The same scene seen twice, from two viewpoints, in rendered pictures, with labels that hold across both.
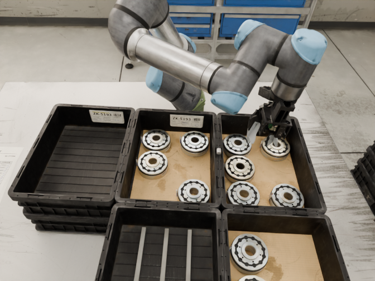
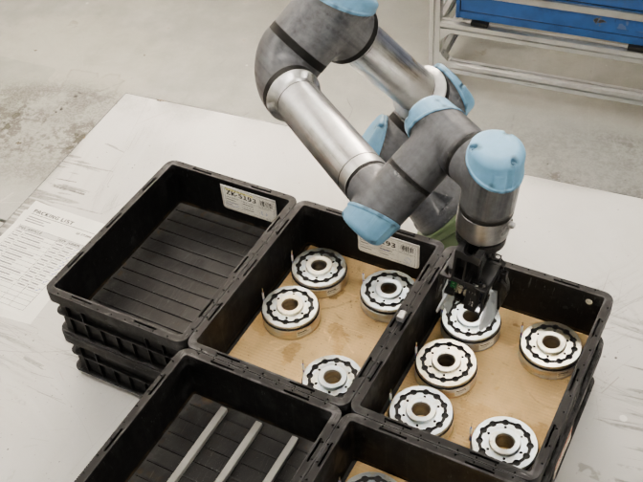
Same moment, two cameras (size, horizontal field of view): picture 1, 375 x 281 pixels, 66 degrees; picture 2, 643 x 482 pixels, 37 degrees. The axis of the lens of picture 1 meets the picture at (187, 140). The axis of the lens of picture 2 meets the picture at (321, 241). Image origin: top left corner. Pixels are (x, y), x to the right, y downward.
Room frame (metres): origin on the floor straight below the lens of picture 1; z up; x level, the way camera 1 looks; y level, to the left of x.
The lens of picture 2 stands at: (-0.35, -0.56, 2.12)
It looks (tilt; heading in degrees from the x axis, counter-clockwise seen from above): 43 degrees down; 32
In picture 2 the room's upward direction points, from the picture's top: 5 degrees counter-clockwise
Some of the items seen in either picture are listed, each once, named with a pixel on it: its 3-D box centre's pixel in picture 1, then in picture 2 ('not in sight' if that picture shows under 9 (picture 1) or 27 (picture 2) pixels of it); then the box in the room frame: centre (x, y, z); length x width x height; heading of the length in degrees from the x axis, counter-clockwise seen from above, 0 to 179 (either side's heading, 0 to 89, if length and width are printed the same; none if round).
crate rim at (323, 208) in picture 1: (263, 158); (486, 354); (0.61, -0.25, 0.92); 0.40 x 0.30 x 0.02; 0
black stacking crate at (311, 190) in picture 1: (260, 167); (484, 374); (0.61, -0.25, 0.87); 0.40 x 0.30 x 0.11; 0
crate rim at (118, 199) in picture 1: (172, 153); (321, 296); (0.61, 0.05, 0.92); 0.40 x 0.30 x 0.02; 0
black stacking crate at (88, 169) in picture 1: (84, 157); (181, 266); (0.60, 0.35, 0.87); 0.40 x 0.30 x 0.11; 0
